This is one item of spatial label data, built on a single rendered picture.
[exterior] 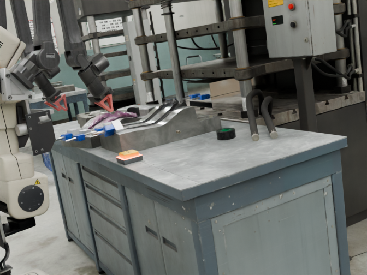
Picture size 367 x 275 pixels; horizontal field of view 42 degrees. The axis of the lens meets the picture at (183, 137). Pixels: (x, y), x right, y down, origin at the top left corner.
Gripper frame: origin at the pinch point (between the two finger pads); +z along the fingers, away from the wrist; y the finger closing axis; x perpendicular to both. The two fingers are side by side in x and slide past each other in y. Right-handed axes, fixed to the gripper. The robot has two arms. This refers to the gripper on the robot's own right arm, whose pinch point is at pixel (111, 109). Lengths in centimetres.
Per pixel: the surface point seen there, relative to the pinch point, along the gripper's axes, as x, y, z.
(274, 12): -91, -19, 13
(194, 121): -27.1, -7.0, 28.6
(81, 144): 5.1, 38.1, 18.1
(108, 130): 2.9, 6.8, 8.8
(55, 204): -9, 217, 118
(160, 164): 10.0, -29.1, 17.0
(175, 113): -22.8, -3.8, 20.5
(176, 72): -87, 70, 40
